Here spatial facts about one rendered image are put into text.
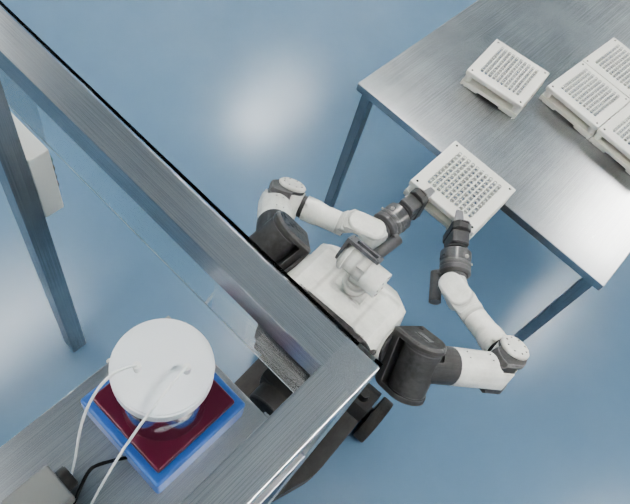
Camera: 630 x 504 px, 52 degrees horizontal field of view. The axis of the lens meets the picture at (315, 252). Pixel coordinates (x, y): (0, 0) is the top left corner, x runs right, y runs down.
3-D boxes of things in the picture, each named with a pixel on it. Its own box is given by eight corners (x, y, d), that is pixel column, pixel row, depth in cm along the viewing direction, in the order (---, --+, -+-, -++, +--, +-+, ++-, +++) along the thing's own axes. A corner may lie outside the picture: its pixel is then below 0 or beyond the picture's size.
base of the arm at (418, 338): (432, 399, 151) (412, 413, 142) (387, 371, 157) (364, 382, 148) (457, 344, 147) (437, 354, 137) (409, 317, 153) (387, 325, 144)
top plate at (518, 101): (494, 42, 252) (496, 38, 250) (547, 76, 248) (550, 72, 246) (464, 73, 240) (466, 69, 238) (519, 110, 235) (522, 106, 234)
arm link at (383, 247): (374, 222, 192) (346, 241, 187) (384, 203, 182) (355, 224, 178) (400, 249, 189) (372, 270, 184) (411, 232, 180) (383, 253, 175)
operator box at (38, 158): (27, 168, 186) (7, 107, 164) (64, 206, 182) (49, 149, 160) (8, 179, 183) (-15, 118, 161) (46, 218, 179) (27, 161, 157)
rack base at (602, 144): (621, 112, 253) (624, 108, 251) (671, 153, 247) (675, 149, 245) (588, 140, 242) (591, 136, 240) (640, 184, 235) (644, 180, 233)
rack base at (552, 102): (572, 73, 259) (575, 68, 257) (620, 112, 253) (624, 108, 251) (538, 98, 248) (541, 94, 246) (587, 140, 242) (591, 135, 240)
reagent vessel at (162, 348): (169, 339, 115) (168, 293, 99) (228, 400, 111) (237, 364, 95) (98, 397, 107) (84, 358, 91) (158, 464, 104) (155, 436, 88)
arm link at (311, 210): (331, 235, 187) (271, 207, 188) (345, 204, 184) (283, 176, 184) (325, 247, 178) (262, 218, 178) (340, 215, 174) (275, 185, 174)
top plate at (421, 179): (453, 143, 206) (455, 139, 204) (513, 193, 201) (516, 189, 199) (407, 183, 194) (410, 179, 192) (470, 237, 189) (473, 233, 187)
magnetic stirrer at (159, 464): (166, 335, 124) (166, 316, 117) (243, 415, 119) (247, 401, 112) (79, 406, 115) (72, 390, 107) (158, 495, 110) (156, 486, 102)
